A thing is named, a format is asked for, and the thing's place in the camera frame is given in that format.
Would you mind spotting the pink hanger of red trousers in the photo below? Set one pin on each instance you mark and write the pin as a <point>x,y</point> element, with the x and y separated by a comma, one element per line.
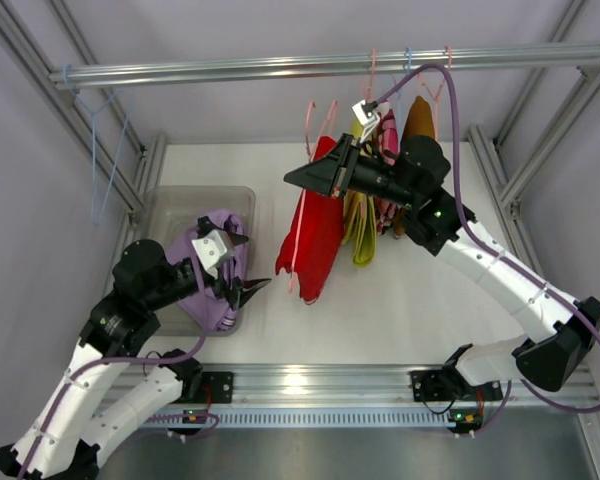
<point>326,128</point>

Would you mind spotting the light blue hanger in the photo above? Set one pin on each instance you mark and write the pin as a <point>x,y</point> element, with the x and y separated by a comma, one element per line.
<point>99,202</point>

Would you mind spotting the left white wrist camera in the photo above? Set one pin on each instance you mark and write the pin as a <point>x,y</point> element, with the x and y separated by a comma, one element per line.
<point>213,250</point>

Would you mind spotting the yellow-green trousers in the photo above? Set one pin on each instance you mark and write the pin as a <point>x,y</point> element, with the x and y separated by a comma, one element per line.
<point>359,227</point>

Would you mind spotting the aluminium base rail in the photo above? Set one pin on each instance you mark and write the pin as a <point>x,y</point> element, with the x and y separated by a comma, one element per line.
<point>341,385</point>

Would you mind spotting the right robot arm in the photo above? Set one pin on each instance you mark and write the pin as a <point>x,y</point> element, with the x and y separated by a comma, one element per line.
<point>558,328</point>

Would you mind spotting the pink hanger of yellow trousers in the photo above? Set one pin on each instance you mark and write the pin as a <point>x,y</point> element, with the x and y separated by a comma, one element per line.
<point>367,85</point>

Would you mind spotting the floral pink trousers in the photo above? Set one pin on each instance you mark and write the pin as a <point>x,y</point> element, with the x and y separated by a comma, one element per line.
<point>387,141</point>

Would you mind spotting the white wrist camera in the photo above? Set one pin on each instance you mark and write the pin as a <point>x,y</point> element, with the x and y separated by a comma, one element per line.
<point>213,250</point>
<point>366,113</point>

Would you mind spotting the pink hanger of brown trousers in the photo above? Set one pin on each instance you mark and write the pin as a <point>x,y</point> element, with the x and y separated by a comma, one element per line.
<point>434,96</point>

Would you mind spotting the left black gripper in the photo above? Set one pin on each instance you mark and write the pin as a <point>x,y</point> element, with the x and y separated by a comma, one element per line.
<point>228,282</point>

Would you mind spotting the aluminium frame post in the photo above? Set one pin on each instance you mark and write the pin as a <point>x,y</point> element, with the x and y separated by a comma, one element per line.
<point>54,138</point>
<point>549,106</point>

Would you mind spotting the brown trousers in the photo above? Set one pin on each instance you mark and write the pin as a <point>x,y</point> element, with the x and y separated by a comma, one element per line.
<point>419,122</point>

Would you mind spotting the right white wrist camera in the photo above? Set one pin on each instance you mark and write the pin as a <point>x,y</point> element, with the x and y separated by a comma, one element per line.
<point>366,113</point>

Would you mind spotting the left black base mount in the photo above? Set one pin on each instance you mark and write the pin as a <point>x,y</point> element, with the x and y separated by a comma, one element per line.
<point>215,388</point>

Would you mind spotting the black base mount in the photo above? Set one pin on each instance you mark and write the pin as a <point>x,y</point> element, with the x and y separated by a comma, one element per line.
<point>432,385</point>
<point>215,388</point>

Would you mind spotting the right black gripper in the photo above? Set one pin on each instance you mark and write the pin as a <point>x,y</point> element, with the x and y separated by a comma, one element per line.
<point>346,167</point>

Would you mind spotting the transparent plastic bin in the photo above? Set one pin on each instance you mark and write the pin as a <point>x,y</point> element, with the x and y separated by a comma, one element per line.
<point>170,211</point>

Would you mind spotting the lilac trousers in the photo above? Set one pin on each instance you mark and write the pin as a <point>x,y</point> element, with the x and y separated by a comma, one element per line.
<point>204,308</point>

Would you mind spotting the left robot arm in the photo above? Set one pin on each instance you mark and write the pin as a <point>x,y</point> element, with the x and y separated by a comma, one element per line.
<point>73,437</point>

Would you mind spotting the red trousers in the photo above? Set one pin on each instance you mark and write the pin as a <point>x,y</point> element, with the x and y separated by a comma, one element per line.
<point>321,236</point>

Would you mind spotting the aluminium hanging rail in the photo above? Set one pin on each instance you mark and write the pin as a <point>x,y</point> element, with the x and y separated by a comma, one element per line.
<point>544,55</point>

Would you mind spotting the right aluminium frame post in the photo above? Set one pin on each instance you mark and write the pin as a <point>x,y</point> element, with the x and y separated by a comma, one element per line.
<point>549,106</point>

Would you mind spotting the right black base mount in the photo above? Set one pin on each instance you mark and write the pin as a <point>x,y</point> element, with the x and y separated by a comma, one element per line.
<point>432,385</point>

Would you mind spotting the left aluminium frame post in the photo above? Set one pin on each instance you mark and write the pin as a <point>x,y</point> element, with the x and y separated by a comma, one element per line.
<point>54,138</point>

